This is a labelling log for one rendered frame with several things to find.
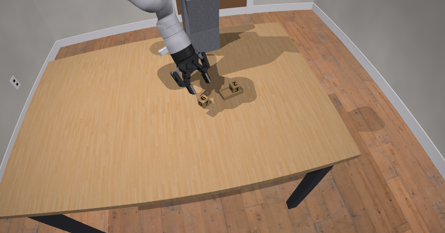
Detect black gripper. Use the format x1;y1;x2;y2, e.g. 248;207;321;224
170;44;211;95

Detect tan wooden number cube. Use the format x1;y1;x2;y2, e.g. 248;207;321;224
197;94;210;108
229;80;241;93

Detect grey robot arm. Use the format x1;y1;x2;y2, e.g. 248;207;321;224
128;0;191;56

